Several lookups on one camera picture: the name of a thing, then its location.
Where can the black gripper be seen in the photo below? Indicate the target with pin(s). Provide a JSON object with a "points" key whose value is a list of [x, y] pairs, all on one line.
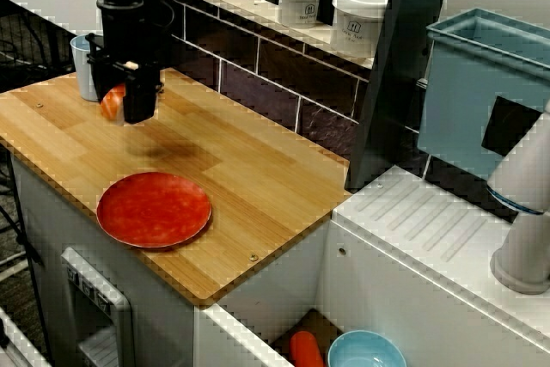
{"points": [[129, 40]]}

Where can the light blue plastic cup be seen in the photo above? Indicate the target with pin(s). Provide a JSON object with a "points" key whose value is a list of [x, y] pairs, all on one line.
{"points": [[83, 79]]}

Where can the red round plate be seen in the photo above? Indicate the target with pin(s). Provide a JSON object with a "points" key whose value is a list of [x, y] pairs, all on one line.
{"points": [[154, 210]]}

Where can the white lidded plastic jar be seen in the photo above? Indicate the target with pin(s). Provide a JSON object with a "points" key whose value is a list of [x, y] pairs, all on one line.
{"points": [[301, 1], [358, 23]]}

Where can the grey dispenser panel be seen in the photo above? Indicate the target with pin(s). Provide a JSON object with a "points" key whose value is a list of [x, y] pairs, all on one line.
{"points": [[116, 311]]}

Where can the orange toy carrot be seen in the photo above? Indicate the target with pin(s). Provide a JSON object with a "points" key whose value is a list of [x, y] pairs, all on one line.
{"points": [[305, 352]]}

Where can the white toy kitchen unit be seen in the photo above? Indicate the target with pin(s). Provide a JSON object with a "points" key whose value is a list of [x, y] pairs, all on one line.
{"points": [[386, 277]]}

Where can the teal plastic bin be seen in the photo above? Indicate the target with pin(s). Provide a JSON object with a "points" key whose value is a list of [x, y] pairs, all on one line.
{"points": [[455, 105]]}

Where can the light blue bowl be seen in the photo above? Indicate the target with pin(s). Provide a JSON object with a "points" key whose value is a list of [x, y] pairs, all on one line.
{"points": [[365, 350]]}

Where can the light grey kitchen faucet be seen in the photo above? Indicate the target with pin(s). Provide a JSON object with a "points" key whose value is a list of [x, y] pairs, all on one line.
{"points": [[524, 255]]}

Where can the black shelf frame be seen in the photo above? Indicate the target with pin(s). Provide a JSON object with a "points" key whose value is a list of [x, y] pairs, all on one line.
{"points": [[386, 126]]}

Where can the aluminium frame rail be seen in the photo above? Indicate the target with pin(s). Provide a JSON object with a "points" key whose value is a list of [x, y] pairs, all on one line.
{"points": [[17, 345]]}

